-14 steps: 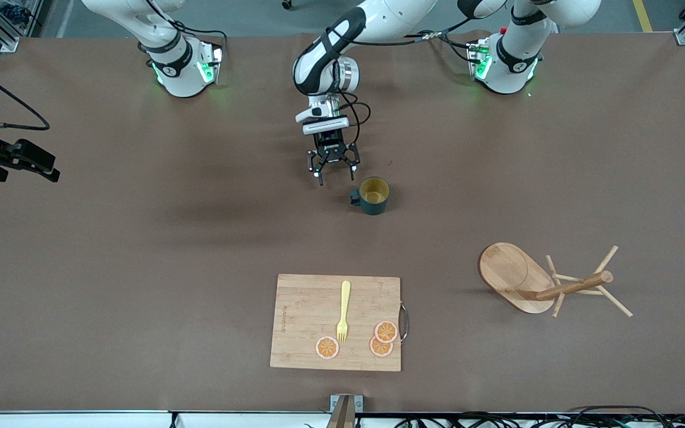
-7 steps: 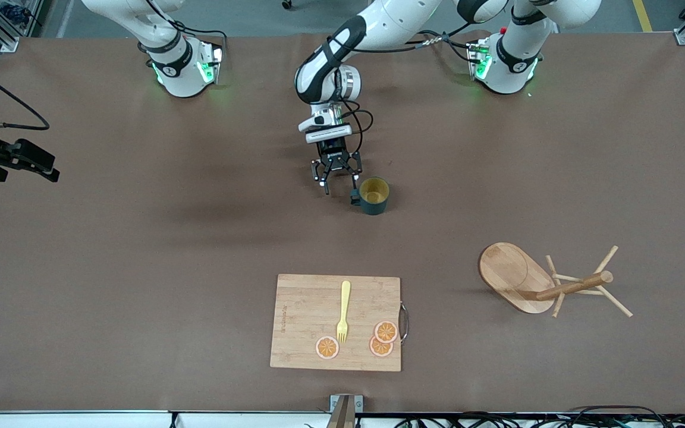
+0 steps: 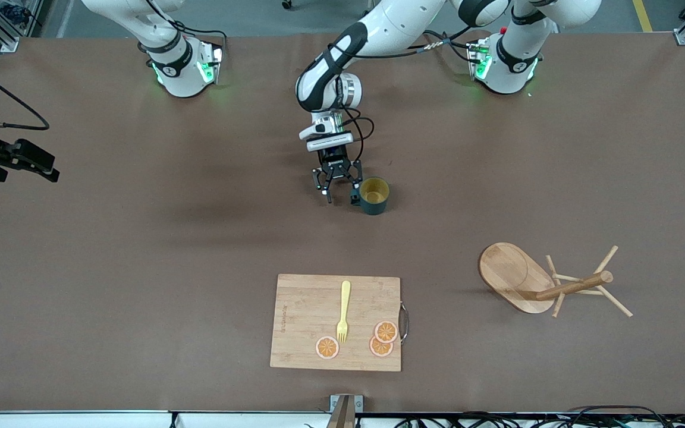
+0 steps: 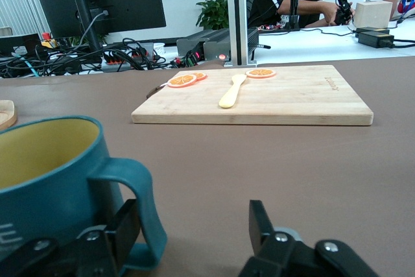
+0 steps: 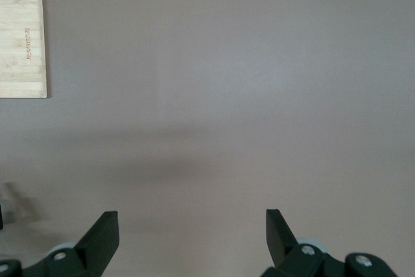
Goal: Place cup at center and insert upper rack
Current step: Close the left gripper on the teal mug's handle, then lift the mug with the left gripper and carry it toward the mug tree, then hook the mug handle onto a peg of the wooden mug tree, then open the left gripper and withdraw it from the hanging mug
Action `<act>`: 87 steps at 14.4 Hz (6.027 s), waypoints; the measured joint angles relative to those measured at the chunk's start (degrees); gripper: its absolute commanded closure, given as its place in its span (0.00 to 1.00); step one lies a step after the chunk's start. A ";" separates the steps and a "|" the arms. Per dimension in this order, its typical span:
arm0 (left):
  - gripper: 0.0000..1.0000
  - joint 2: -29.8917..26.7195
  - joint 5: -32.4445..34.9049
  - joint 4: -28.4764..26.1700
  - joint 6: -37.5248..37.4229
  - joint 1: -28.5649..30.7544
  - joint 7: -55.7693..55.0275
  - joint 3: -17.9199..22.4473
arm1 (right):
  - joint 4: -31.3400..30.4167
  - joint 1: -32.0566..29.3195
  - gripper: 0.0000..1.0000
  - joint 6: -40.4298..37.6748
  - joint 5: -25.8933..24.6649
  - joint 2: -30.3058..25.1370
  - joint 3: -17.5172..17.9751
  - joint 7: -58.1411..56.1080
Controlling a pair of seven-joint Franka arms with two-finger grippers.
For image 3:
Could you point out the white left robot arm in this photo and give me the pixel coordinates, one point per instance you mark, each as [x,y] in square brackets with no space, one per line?
[390,24]

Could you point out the bamboo cutting board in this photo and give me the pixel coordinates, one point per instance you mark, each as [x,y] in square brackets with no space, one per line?
[307,309]

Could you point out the yellow plastic fork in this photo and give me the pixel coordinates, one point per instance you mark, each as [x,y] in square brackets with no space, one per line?
[345,297]

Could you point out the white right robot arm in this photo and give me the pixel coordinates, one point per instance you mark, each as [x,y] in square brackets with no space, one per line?
[179,74]

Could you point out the metal mounting bracket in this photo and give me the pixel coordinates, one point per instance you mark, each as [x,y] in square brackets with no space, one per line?
[359,403]

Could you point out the dark teal mug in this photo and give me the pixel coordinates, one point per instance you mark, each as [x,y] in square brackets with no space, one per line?
[375,205]

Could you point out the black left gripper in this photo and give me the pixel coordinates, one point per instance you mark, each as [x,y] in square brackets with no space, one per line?
[333,161]

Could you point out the aluminium camera post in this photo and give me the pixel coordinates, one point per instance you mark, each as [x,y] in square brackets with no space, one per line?
[341,416]

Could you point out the wooden mug tree rack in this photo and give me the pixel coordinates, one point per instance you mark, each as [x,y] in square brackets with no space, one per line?
[506,270]

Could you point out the white shelf board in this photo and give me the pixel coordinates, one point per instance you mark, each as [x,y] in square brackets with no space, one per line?
[81,421]

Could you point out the orange slice toy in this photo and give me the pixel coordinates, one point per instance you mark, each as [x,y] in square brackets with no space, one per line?
[327,348]
[386,330]
[379,349]

